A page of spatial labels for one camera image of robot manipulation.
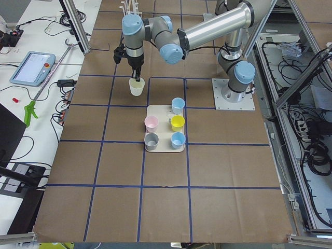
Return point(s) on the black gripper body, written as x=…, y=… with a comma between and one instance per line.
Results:
x=135, y=61

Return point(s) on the cream white plastic cup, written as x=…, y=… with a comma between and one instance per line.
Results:
x=136, y=87

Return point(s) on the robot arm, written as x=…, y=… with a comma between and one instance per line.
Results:
x=231, y=18

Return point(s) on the pink plastic cup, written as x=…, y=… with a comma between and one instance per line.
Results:
x=151, y=123

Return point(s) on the light blue cup near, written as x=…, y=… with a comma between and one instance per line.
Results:
x=177, y=105

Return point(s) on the light blue cup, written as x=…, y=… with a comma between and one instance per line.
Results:
x=177, y=105
x=178, y=140

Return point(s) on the yellow plastic cup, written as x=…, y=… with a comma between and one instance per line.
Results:
x=177, y=123

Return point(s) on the grey plastic cup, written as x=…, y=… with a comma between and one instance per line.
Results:
x=151, y=141

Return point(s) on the light blue cup far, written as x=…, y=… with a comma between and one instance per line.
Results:
x=178, y=140

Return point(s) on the cream plastic tray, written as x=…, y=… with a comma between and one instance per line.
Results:
x=164, y=130

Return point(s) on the blue teach pendant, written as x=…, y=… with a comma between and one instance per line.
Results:
x=34, y=69

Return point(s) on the black computer monitor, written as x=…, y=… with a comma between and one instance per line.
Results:
x=12, y=131

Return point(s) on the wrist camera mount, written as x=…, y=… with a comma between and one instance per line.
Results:
x=119, y=53

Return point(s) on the white wire cup rack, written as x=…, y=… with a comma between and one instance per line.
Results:
x=130, y=7

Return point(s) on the aluminium frame post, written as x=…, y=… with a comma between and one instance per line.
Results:
x=71, y=13

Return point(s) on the green handled reach grabber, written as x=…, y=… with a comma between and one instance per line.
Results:
x=29, y=109

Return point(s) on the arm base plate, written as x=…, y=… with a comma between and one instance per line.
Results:
x=225, y=99

